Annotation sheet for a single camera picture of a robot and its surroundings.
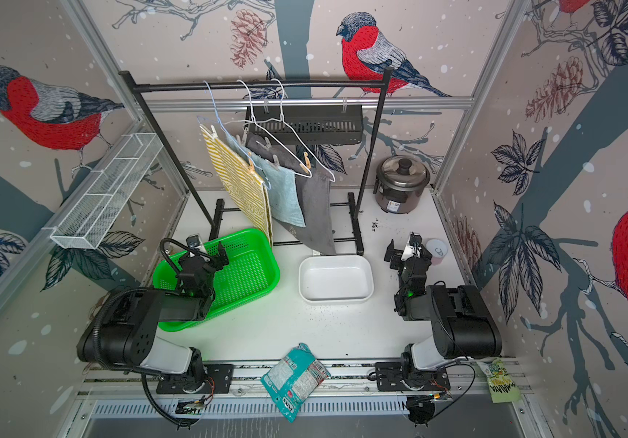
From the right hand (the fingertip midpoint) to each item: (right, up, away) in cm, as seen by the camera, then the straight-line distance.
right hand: (408, 240), depth 91 cm
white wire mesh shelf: (-93, +7, -19) cm, 95 cm away
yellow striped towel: (-53, +19, -9) cm, 57 cm away
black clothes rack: (-72, +11, +22) cm, 76 cm away
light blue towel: (-42, +17, -12) cm, 47 cm away
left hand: (-68, 0, 0) cm, 68 cm away
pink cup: (+12, -4, +4) cm, 13 cm away
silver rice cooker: (-1, +20, +9) cm, 22 cm away
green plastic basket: (-55, -13, +4) cm, 56 cm away
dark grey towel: (-32, +15, -14) cm, 38 cm away
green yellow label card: (+19, -37, -19) cm, 46 cm away
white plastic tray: (-25, -14, +3) cm, 28 cm away
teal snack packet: (-37, -35, -20) cm, 55 cm away
